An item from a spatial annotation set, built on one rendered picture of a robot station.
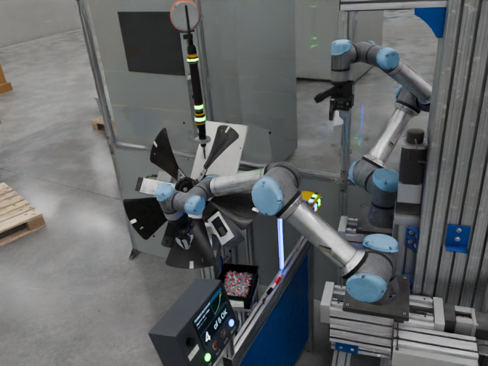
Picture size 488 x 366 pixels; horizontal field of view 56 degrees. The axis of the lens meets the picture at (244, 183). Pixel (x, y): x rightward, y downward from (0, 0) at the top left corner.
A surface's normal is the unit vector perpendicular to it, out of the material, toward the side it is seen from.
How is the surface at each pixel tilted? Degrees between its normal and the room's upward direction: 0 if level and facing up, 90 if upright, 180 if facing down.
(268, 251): 90
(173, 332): 15
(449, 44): 90
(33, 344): 0
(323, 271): 90
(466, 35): 90
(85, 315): 0
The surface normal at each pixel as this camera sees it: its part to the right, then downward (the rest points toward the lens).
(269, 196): -0.57, 0.35
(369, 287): -0.38, 0.53
